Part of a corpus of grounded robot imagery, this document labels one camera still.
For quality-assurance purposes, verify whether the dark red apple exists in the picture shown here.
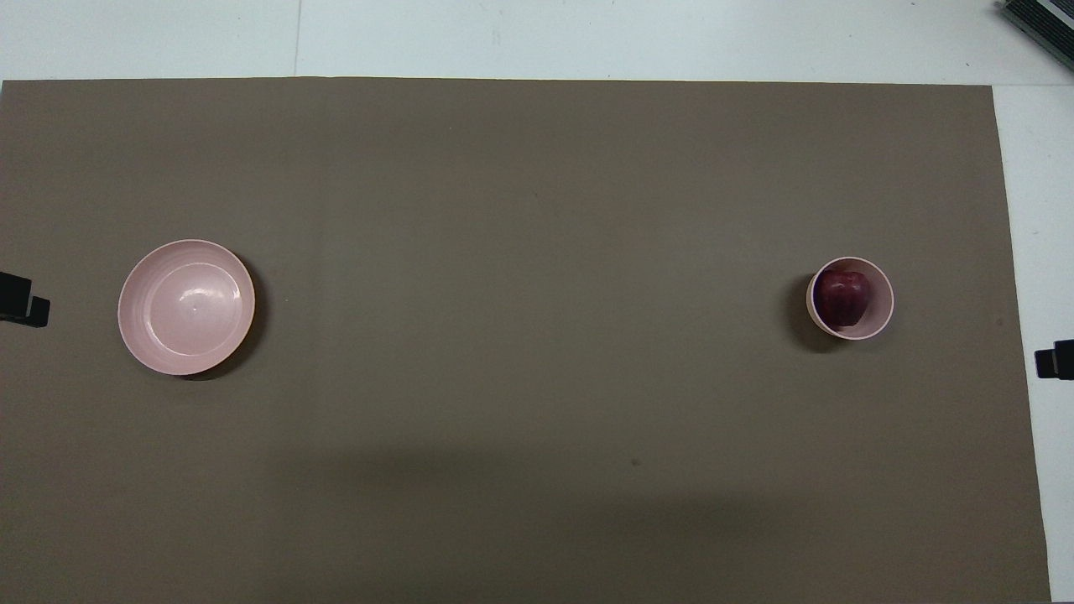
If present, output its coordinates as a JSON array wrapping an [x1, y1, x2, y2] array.
[[816, 268, 872, 328]]

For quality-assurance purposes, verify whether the pink plate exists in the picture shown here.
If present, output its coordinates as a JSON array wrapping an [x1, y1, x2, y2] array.
[[117, 239, 256, 377]]

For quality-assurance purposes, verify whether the pink bowl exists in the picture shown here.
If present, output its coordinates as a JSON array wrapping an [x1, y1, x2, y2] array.
[[805, 256, 895, 341]]

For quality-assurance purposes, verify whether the black ribbed box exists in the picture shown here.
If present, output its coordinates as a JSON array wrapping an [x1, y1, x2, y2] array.
[[997, 0, 1074, 75]]

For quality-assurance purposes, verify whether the brown table mat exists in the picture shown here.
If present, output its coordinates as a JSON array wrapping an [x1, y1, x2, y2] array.
[[0, 77, 1051, 604]]

